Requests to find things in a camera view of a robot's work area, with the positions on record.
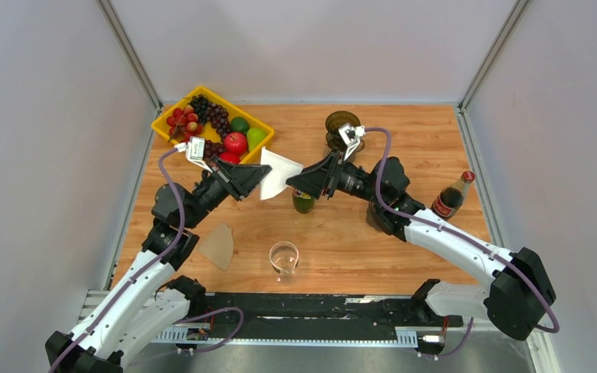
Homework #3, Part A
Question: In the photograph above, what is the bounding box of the yellow plastic fruit tray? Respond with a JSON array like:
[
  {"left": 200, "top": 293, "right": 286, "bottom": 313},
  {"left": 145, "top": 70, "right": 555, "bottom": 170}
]
[{"left": 152, "top": 86, "right": 274, "bottom": 164}]

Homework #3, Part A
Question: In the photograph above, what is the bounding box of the cola glass bottle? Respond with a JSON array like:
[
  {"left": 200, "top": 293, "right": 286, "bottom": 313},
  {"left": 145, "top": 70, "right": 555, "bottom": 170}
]
[{"left": 431, "top": 170, "right": 476, "bottom": 220}]

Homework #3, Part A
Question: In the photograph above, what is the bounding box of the green Perrier glass bottle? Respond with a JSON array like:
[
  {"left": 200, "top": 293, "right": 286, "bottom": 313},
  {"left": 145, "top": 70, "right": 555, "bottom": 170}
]
[{"left": 292, "top": 189, "right": 316, "bottom": 214}]

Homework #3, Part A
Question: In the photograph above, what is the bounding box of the red lychee fruit cluster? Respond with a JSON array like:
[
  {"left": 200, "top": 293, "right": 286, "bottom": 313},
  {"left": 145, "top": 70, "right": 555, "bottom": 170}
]
[{"left": 166, "top": 104, "right": 204, "bottom": 142}]

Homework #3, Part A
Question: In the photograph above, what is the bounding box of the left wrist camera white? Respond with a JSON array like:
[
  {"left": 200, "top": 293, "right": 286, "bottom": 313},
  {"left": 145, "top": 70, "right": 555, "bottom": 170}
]
[{"left": 174, "top": 136, "right": 212, "bottom": 172}]

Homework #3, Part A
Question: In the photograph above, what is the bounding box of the white paper coffee filter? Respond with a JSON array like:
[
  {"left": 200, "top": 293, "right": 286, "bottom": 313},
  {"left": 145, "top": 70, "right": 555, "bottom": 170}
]
[{"left": 260, "top": 147, "right": 304, "bottom": 200}]

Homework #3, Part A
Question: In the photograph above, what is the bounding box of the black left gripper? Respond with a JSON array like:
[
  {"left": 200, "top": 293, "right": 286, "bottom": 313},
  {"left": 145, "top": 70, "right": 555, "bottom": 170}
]
[{"left": 183, "top": 155, "right": 271, "bottom": 229}]

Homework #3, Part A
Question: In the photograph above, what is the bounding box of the green pear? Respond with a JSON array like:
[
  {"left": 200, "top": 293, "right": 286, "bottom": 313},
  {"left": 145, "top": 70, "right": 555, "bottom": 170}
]
[{"left": 246, "top": 127, "right": 267, "bottom": 152}]

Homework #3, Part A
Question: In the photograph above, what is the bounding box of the red apple with stem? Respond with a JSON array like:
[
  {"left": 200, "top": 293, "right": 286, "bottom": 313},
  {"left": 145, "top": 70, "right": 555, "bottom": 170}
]
[{"left": 222, "top": 131, "right": 248, "bottom": 156}]

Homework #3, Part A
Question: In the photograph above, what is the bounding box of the brown paper coffee filter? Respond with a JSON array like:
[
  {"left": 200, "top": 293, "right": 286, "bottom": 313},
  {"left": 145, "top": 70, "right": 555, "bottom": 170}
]
[{"left": 198, "top": 223, "right": 234, "bottom": 271}]

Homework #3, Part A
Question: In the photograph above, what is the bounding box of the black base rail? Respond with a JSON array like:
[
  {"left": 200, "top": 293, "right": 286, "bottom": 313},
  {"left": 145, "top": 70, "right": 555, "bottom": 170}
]
[{"left": 188, "top": 292, "right": 463, "bottom": 341}]

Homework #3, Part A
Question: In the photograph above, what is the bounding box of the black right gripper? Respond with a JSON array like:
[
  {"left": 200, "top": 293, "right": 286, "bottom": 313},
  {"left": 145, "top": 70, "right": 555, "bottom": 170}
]
[{"left": 285, "top": 147, "right": 386, "bottom": 207}]

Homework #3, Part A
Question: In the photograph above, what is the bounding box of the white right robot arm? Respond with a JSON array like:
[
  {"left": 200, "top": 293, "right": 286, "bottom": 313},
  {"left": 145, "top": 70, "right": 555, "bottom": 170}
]
[{"left": 286, "top": 150, "right": 560, "bottom": 340}]

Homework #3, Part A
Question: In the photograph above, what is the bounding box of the dark purple grape bunch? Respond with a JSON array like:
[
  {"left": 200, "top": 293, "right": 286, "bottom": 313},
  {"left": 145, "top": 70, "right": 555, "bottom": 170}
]
[{"left": 203, "top": 140, "right": 226, "bottom": 160}]

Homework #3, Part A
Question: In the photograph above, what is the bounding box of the clear glass beaker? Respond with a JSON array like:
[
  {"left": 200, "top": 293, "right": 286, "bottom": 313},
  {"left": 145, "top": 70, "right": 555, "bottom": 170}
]
[{"left": 269, "top": 241, "right": 299, "bottom": 282}]

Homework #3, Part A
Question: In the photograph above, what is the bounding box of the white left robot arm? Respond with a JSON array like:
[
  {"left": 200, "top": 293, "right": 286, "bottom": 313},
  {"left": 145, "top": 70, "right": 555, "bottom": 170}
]
[{"left": 45, "top": 158, "right": 272, "bottom": 372}]

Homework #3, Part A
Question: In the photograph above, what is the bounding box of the green lime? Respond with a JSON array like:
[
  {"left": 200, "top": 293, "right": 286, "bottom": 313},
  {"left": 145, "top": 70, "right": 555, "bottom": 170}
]
[{"left": 230, "top": 117, "right": 250, "bottom": 135}]

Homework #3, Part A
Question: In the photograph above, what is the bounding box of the red apple near corner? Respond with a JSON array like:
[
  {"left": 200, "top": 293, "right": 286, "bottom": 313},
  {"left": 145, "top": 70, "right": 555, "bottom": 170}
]
[{"left": 218, "top": 152, "right": 240, "bottom": 164}]

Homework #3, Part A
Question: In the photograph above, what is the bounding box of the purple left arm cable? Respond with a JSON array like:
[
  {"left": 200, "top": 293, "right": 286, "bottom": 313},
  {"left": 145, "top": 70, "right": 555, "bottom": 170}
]
[{"left": 48, "top": 148, "right": 246, "bottom": 373}]

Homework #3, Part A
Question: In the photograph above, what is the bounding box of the dark olive coffee dripper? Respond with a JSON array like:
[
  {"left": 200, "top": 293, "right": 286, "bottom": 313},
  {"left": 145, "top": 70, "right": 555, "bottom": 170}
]
[{"left": 325, "top": 110, "right": 361, "bottom": 152}]

